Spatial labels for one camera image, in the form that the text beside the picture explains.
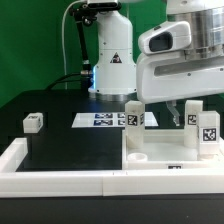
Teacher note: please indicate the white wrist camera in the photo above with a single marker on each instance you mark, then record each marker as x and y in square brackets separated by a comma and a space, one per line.
[166, 37]

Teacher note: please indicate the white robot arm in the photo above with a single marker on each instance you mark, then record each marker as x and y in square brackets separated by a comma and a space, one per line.
[114, 76]

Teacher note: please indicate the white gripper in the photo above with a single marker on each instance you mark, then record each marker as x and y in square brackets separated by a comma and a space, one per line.
[168, 76]

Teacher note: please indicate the white U-shaped fence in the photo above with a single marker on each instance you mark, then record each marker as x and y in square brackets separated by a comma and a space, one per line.
[101, 183]

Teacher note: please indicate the white square tabletop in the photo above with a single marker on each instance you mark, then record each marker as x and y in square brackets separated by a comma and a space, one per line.
[164, 149]

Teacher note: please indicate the white marker sheet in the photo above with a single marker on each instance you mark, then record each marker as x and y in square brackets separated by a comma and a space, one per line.
[107, 119]

